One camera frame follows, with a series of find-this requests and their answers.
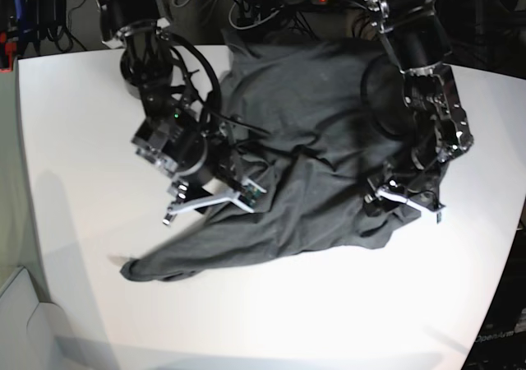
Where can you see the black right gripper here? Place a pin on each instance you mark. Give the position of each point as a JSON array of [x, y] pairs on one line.
[[198, 163]]

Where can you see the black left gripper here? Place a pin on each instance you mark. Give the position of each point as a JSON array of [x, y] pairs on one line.
[[427, 176]]

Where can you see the dark grey t-shirt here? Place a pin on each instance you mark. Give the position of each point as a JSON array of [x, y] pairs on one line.
[[302, 129]]

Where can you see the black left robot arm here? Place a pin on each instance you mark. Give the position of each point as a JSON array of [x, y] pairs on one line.
[[415, 42]]

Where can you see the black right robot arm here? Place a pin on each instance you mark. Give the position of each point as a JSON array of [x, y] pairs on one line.
[[184, 134]]

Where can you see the red clamp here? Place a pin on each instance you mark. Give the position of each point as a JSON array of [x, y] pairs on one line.
[[8, 52]]

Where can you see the grey tray corner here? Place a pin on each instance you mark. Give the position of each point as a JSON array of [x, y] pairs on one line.
[[27, 340]]

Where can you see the blue tool handle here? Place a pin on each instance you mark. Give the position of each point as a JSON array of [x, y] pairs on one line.
[[20, 11]]

